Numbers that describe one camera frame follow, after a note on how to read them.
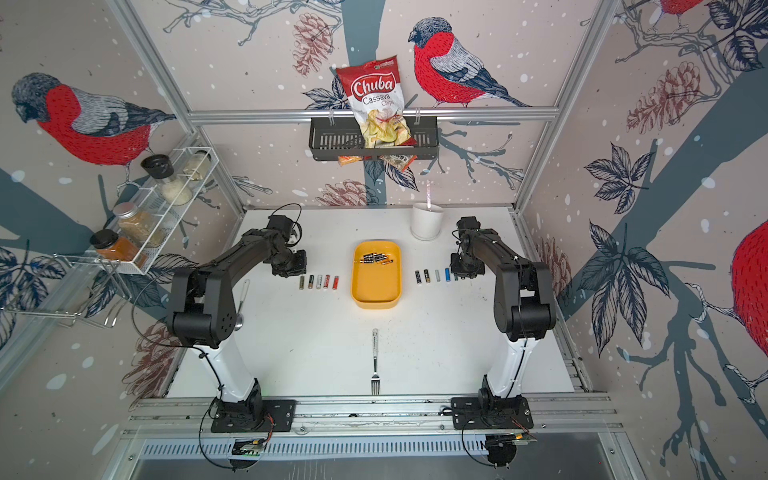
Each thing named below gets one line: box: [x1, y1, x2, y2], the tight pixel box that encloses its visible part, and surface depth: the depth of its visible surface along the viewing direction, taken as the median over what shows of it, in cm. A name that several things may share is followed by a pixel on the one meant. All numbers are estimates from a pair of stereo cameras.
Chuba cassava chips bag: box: [335, 56, 417, 172], surface depth 86 cm
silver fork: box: [371, 328, 381, 395], surface depth 81 cm
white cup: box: [410, 202, 444, 241], surface depth 106 cm
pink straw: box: [426, 180, 432, 211], surface depth 109 cm
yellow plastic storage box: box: [351, 240, 402, 310], surface depth 103 cm
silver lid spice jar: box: [113, 202, 164, 248], surface depth 67 cm
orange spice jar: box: [89, 229, 139, 261], surface depth 62 cm
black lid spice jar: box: [140, 154, 193, 207], surface depth 76 cm
